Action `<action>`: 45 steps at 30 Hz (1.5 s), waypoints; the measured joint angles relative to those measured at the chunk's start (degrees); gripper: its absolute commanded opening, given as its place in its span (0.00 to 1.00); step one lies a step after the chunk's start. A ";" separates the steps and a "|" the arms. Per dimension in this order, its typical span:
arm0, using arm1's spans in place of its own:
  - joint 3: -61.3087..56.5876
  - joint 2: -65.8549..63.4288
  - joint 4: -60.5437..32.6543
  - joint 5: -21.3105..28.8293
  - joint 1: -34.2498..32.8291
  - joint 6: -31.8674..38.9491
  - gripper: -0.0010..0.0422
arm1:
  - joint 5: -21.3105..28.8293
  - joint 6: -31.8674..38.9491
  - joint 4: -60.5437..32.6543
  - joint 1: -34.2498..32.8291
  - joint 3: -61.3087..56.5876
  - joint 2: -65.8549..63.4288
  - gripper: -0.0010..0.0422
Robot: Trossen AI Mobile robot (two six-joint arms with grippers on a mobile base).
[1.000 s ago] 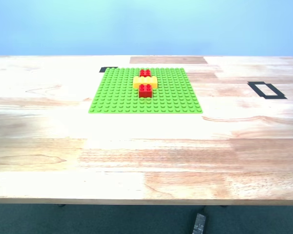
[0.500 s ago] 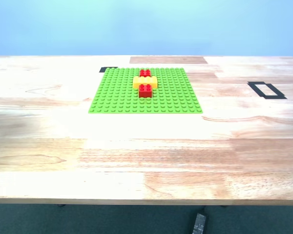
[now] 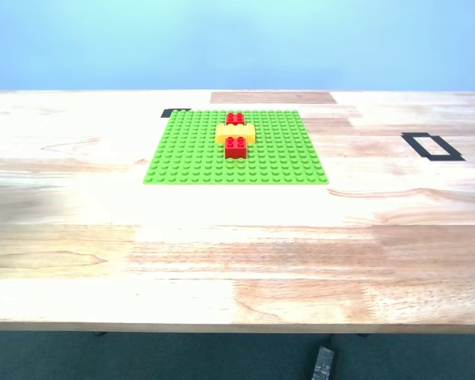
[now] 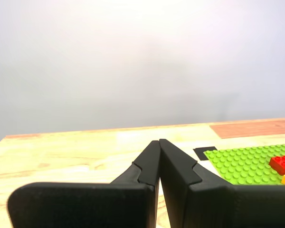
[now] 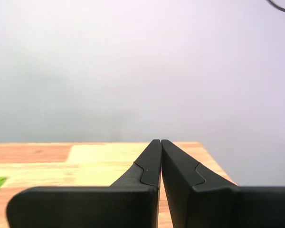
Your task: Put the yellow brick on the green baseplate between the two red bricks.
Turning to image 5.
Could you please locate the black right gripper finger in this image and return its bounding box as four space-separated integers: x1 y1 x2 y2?
161 139 285 228
6 139 162 228

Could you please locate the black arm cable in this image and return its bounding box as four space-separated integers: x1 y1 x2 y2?
266 0 285 14

